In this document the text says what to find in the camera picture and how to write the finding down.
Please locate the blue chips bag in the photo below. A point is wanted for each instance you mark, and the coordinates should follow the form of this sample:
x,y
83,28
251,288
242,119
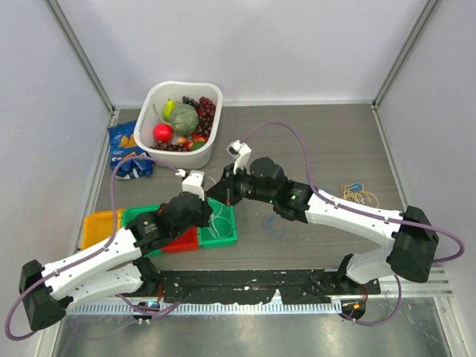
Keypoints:
x,y
122,144

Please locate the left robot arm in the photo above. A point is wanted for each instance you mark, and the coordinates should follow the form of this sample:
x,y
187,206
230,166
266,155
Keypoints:
x,y
117,265

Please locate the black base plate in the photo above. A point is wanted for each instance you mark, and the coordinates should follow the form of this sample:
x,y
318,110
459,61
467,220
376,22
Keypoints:
x,y
251,287

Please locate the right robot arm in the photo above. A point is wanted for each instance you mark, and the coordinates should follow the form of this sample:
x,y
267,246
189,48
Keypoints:
x,y
406,245

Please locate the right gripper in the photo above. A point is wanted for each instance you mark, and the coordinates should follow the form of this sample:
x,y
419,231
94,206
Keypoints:
x,y
224,191

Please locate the red bin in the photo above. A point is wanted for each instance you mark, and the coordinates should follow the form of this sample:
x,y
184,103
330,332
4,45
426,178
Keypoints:
x,y
188,241

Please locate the yellow bin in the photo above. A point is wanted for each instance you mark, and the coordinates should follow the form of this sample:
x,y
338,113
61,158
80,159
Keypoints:
x,y
96,227

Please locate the aluminium frame post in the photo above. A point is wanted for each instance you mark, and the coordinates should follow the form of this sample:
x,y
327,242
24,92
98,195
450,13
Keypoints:
x,y
426,14
73,41

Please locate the right aluminium frame post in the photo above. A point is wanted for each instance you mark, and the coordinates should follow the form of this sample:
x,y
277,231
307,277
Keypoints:
x,y
426,14

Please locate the slotted cable duct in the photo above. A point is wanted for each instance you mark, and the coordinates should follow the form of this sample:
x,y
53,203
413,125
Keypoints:
x,y
275,307

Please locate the green bin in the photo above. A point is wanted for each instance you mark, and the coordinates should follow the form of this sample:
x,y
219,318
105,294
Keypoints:
x,y
135,213
221,230

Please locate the green lime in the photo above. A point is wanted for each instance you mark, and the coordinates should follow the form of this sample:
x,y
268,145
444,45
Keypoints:
x,y
196,145

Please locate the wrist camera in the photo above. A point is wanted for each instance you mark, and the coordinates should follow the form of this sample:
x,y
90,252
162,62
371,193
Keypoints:
x,y
240,153
192,182

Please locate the right green bin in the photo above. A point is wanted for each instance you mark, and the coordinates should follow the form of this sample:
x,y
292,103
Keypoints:
x,y
221,230

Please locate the green melon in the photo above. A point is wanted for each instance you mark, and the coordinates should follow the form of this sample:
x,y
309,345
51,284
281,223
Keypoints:
x,y
184,120

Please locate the left green bin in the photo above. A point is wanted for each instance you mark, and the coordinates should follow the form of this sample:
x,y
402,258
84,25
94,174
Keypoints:
x,y
135,213

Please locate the red grape bunch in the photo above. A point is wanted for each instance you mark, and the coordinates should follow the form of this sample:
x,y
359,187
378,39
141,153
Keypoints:
x,y
206,113

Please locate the green pear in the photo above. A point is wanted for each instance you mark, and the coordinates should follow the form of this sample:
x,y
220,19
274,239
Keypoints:
x,y
168,108

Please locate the dark grape bunch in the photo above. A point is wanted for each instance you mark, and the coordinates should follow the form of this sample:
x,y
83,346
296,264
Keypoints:
x,y
191,102

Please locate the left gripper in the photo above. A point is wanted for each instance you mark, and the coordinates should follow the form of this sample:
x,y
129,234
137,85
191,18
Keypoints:
x,y
205,213

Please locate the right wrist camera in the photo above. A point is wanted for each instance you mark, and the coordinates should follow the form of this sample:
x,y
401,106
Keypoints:
x,y
240,153

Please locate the white plastic basket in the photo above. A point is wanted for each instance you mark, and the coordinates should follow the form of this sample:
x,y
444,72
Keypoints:
x,y
177,151

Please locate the left aluminium frame post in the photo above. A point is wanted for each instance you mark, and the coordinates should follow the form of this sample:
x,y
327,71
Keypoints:
x,y
73,41

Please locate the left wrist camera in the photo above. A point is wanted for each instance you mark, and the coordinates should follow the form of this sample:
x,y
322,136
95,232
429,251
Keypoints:
x,y
192,182

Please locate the red apple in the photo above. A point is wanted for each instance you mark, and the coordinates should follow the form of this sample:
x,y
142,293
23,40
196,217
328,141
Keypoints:
x,y
163,133

